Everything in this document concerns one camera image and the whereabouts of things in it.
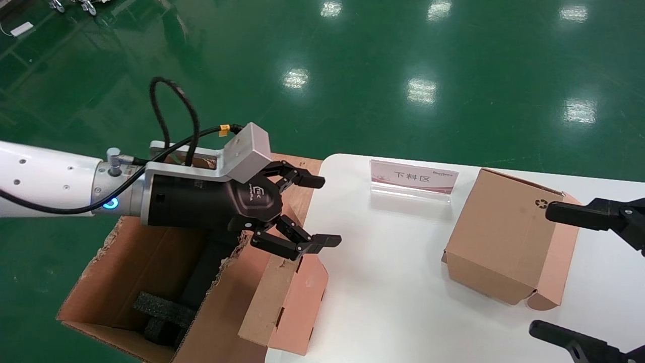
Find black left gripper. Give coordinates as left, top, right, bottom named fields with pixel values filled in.
left=148, top=160, right=343, bottom=262

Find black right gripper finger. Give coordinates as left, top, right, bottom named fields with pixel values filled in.
left=529, top=320, right=645, bottom=363
left=546, top=198, right=645, bottom=258

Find small plain cardboard box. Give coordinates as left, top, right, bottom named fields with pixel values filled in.
left=238, top=252, right=329, bottom=356

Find cardboard box with recycle mark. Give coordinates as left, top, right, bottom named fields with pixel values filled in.
left=442, top=168, right=581, bottom=311

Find big torn cardboard box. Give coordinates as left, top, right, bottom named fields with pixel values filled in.
left=56, top=154, right=303, bottom=363

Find tall black foam block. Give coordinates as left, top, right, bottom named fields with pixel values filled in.
left=179, top=236, right=243, bottom=313

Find acrylic sign with red print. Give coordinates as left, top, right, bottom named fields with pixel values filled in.
left=369, top=159, right=460, bottom=205

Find low black foam block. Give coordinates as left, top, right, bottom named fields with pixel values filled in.
left=132, top=291, right=197, bottom=348

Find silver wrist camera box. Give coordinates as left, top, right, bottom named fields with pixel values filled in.
left=149, top=123, right=273, bottom=185

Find thin black yellow-tagged cable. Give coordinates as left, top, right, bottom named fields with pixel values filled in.
left=0, top=124, right=245, bottom=215

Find thick black braided cable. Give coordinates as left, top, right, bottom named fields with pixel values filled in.
left=149, top=76, right=201, bottom=168

